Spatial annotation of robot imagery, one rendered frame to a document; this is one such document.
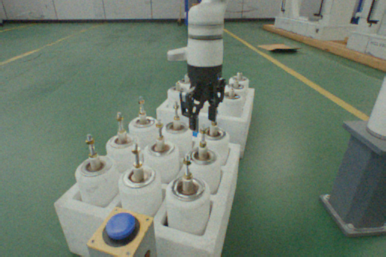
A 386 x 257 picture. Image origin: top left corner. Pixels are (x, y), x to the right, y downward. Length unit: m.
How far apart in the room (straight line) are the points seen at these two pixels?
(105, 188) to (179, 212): 0.20
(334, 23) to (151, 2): 4.47
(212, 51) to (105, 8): 6.54
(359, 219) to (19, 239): 0.96
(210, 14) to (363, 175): 0.57
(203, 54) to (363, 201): 0.60
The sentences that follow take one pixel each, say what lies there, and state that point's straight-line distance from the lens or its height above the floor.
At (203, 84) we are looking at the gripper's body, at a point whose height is 0.45.
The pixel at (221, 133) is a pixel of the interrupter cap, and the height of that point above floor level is 0.25.
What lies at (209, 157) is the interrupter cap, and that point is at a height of 0.25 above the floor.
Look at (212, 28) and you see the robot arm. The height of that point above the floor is 0.57.
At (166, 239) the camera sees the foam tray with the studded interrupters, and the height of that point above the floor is 0.18.
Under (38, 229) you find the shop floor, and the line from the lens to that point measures 0.91.
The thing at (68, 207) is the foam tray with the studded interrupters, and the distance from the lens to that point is 0.66.
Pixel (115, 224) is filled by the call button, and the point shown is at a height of 0.33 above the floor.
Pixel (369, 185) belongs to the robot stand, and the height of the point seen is 0.18.
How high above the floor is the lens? 0.62
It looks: 26 degrees down
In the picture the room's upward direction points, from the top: straight up
